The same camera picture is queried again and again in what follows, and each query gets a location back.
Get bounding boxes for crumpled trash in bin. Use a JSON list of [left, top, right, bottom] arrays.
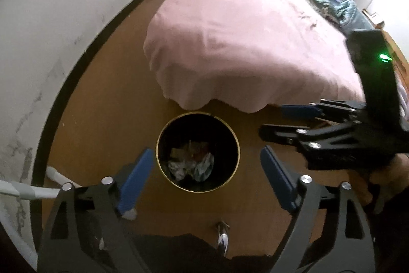
[[167, 148, 214, 181]]

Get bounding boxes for black round trash bin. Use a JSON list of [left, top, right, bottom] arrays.
[[155, 112, 241, 193]]

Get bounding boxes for person's right hand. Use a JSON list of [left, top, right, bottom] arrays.
[[347, 154, 408, 206]]

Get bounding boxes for teal crumpled duvet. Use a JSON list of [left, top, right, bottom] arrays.
[[307, 0, 359, 28]]

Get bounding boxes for bed with pink blanket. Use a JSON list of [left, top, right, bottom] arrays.
[[143, 0, 364, 113]]

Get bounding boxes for silver metal trigger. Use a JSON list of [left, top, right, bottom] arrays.
[[216, 221, 230, 257]]

